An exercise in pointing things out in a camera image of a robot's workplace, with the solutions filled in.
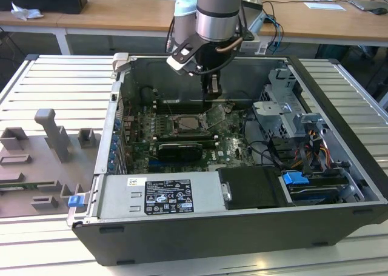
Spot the metal socket cover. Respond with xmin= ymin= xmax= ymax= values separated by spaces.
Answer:
xmin=198 ymin=104 xmax=228 ymax=130

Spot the silver CPU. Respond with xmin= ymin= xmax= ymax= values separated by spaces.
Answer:
xmin=177 ymin=117 xmax=203 ymax=132

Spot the black RAM slot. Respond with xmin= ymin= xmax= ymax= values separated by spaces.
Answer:
xmin=156 ymin=106 xmax=204 ymax=115
xmin=156 ymin=101 xmax=204 ymax=109
xmin=156 ymin=132 xmax=219 ymax=141

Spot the CPU socket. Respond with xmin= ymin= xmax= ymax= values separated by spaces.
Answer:
xmin=165 ymin=113 xmax=213 ymax=137

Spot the small white box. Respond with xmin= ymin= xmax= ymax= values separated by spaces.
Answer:
xmin=241 ymin=40 xmax=268 ymax=55

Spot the silver perforated drive cage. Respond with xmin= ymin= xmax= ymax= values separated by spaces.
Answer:
xmin=252 ymin=67 xmax=330 ymax=141

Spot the black graphics card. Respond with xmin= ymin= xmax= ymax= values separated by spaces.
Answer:
xmin=157 ymin=141 xmax=203 ymax=163

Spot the green motherboard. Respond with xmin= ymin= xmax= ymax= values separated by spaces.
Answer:
xmin=121 ymin=101 xmax=264 ymax=173

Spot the wooden desk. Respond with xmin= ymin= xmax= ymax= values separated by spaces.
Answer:
xmin=0 ymin=0 xmax=388 ymax=55

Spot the white paper sheet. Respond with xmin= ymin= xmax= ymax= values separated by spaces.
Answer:
xmin=304 ymin=1 xmax=346 ymax=12

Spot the black plastic shroud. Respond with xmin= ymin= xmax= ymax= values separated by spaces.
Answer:
xmin=217 ymin=166 xmax=290 ymax=210

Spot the hard disk in blue carrier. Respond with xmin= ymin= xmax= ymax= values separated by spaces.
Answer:
xmin=279 ymin=170 xmax=357 ymax=206

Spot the silver power supply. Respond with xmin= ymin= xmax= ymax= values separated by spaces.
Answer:
xmin=87 ymin=170 xmax=233 ymax=221

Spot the grey laptop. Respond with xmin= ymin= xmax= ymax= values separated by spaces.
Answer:
xmin=350 ymin=0 xmax=388 ymax=15

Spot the black PC case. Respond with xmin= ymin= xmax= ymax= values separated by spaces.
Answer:
xmin=71 ymin=52 xmax=388 ymax=268

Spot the crumpled white paper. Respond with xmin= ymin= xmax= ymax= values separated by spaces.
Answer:
xmin=10 ymin=1 xmax=45 ymax=22

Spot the blue plastic latch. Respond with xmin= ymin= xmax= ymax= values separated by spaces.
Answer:
xmin=68 ymin=195 xmax=85 ymax=209

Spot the grey parts rack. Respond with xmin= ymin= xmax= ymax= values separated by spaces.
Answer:
xmin=0 ymin=107 xmax=103 ymax=218

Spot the green RAM stick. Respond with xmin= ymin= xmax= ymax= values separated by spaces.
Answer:
xmin=0 ymin=182 xmax=57 ymax=192

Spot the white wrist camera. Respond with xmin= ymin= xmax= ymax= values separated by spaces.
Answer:
xmin=166 ymin=42 xmax=199 ymax=76

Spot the blue cable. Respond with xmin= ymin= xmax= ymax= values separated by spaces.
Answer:
xmin=271 ymin=13 xmax=286 ymax=55

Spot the grey plastic case handle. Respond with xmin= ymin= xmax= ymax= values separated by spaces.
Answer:
xmin=111 ymin=52 xmax=132 ymax=74

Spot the looped black cable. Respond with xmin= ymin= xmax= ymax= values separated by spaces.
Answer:
xmin=242 ymin=110 xmax=287 ymax=169

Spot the coloured power wire bundle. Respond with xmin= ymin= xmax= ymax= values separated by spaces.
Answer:
xmin=298 ymin=129 xmax=331 ymax=177

